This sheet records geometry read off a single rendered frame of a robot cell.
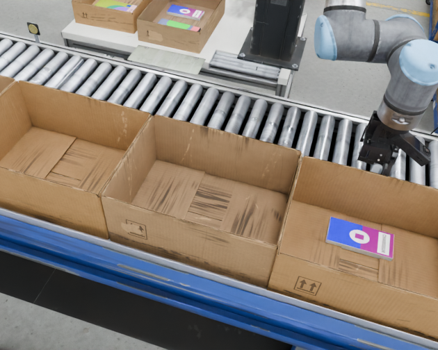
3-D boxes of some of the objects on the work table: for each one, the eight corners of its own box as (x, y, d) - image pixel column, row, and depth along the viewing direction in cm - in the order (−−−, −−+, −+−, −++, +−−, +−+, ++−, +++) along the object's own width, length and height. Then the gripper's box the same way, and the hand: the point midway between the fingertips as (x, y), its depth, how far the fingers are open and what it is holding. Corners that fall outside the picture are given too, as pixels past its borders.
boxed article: (172, 7, 210) (172, 4, 209) (204, 14, 208) (204, 10, 207) (166, 14, 205) (166, 11, 204) (199, 21, 203) (199, 18, 202)
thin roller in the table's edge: (278, 73, 183) (279, 69, 182) (213, 60, 187) (214, 55, 186) (279, 71, 185) (280, 67, 183) (215, 57, 188) (215, 53, 187)
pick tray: (225, 12, 211) (226, -8, 204) (199, 54, 186) (200, 32, 178) (169, 1, 215) (169, -20, 208) (137, 40, 190) (135, 19, 183)
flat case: (161, 21, 199) (161, 17, 198) (201, 30, 195) (201, 27, 194) (148, 35, 190) (147, 32, 189) (188, 46, 186) (188, 42, 185)
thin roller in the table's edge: (277, 77, 182) (278, 73, 180) (212, 63, 185) (212, 59, 184) (278, 74, 183) (279, 70, 181) (213, 60, 187) (213, 56, 185)
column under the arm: (250, 28, 202) (259, -47, 178) (306, 39, 199) (324, -36, 174) (236, 58, 185) (245, -20, 161) (297, 71, 182) (315, -7, 157)
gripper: (375, 98, 102) (349, 162, 118) (371, 130, 94) (344, 194, 110) (413, 106, 101) (382, 169, 116) (413, 141, 93) (379, 203, 108)
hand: (376, 181), depth 112 cm, fingers open, 5 cm apart
